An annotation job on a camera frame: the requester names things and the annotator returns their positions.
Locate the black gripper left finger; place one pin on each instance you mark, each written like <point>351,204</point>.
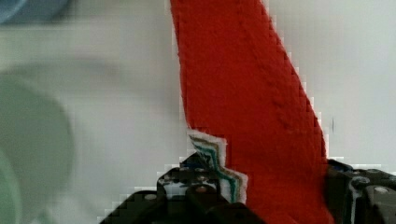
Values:
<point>187,194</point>

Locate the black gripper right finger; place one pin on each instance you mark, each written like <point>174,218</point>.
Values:
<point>360,196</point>

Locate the red plush ketchup bottle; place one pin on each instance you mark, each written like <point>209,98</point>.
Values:
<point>247,110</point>

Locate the green cup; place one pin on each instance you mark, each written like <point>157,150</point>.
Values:
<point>37,151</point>

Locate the blue bowl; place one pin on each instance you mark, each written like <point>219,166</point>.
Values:
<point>30,11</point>

